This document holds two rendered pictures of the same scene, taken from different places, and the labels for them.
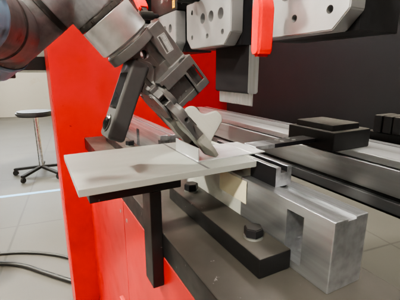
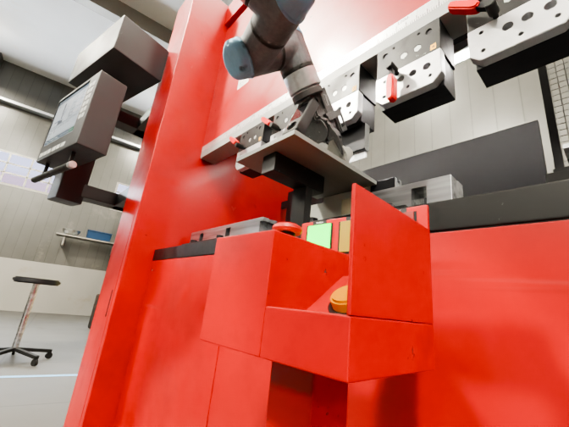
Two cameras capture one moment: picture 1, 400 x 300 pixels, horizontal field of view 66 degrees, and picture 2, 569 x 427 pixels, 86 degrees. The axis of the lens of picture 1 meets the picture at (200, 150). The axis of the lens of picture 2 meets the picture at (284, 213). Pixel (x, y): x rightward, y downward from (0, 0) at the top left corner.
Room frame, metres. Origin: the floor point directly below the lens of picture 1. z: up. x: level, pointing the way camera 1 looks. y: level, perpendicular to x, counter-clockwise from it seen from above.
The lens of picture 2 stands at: (-0.10, 0.25, 0.71)
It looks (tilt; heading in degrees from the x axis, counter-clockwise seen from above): 17 degrees up; 347
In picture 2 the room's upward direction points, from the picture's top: 6 degrees clockwise
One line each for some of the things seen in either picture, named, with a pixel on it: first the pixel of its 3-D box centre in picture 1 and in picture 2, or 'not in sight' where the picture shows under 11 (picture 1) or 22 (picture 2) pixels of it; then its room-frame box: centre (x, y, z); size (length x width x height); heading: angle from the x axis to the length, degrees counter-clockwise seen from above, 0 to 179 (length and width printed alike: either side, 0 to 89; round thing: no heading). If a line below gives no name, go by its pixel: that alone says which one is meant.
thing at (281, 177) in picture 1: (243, 159); (359, 194); (0.52, -0.08, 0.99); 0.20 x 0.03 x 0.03; 28
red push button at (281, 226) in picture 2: not in sight; (286, 237); (0.27, 0.16, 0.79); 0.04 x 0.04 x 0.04
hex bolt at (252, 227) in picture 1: (253, 231); not in sight; (0.40, -0.08, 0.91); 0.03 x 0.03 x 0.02
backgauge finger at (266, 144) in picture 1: (302, 135); not in sight; (0.62, -0.21, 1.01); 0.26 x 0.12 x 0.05; 118
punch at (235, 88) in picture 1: (235, 75); (350, 146); (0.55, -0.06, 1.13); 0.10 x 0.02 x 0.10; 28
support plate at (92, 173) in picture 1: (156, 160); (308, 171); (0.48, 0.07, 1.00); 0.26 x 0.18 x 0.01; 118
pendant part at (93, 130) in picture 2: not in sight; (80, 124); (1.36, 0.94, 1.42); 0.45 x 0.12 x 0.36; 41
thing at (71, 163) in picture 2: not in sight; (53, 168); (1.40, 1.00, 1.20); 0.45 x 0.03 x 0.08; 41
